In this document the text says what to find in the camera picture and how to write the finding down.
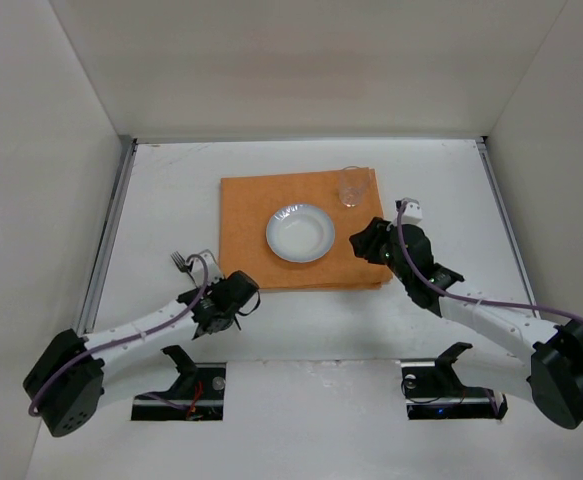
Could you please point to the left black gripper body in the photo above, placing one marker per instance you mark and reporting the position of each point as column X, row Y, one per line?
column 203, row 307

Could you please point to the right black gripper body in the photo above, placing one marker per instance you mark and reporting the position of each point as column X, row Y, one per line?
column 374, row 242

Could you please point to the black fork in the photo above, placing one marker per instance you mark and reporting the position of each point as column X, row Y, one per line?
column 180, row 263

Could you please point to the white ceramic plate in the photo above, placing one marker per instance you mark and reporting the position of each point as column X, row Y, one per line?
column 300, row 233

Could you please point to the orange cloth napkin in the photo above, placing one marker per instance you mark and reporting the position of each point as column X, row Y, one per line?
column 248, row 203

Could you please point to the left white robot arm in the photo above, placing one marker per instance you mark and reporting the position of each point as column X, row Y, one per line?
column 75, row 376

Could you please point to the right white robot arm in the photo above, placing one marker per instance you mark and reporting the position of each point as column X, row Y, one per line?
column 549, row 372

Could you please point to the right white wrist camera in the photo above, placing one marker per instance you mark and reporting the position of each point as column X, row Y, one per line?
column 410, row 211

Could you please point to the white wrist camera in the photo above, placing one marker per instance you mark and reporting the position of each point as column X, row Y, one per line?
column 410, row 211
column 202, row 266

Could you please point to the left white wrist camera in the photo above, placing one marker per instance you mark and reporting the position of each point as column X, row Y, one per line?
column 202, row 266

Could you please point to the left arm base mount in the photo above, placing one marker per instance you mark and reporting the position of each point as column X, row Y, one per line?
column 194, row 393

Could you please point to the right aluminium table rail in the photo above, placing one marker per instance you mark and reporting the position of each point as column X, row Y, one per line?
column 482, row 147

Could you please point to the aluminium table rail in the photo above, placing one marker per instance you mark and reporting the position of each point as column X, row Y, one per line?
column 482, row 147
column 87, row 317

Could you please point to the left aluminium table rail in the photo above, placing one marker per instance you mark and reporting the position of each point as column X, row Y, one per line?
column 87, row 317

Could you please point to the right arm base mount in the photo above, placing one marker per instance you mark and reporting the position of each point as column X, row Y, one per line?
column 433, row 391

